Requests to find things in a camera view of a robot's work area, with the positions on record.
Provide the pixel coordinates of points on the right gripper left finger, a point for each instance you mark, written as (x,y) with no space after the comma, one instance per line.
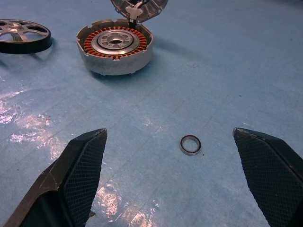
(71,179)

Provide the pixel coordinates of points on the black rotor wheel with spokes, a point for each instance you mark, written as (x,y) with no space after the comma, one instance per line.
(35,46)

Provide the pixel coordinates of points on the silver motor stator housing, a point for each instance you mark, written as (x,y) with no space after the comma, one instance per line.
(113,65)

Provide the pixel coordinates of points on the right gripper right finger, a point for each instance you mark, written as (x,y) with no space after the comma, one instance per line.
(272,177)

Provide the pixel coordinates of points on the silver motor end cover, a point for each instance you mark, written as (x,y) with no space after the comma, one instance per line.
(151,9)

